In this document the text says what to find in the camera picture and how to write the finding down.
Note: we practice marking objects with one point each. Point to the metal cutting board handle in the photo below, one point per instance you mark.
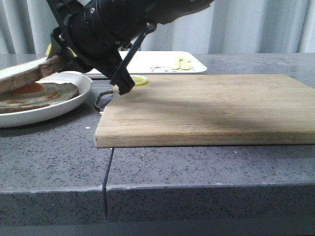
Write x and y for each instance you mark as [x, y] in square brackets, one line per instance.
[103, 99]

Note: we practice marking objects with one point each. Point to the white bread slice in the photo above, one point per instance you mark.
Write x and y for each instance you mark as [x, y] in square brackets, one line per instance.
[18, 76]

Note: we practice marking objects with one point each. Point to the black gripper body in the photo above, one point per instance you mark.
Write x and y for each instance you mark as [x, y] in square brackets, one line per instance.
[96, 30]

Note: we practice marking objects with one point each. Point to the yellow whole lemon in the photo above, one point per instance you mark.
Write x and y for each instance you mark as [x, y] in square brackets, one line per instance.
[48, 50]

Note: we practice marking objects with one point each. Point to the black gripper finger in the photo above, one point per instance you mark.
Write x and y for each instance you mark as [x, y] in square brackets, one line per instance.
[59, 47]
[115, 69]

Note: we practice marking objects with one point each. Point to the white round plate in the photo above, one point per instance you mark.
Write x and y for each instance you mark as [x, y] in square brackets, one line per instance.
[84, 85]

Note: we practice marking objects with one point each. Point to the grey curtain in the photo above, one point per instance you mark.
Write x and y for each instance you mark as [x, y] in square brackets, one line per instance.
[227, 26]

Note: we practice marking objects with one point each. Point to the fried egg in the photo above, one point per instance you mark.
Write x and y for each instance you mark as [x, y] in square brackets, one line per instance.
[33, 93]

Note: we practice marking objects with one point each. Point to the left yellow utensil handle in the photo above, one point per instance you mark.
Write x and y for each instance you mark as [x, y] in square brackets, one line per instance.
[176, 63]

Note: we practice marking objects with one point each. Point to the white rectangular tray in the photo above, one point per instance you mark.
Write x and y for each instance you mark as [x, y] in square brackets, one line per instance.
[159, 62]

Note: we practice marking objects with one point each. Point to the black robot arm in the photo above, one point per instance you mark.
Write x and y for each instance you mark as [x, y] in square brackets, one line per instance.
[163, 12]

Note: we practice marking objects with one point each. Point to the wooden cutting board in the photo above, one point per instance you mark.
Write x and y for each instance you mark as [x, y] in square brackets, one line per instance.
[207, 110]

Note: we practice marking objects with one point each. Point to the yellow lemon slice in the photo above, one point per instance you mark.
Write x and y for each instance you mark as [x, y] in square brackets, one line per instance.
[139, 80]

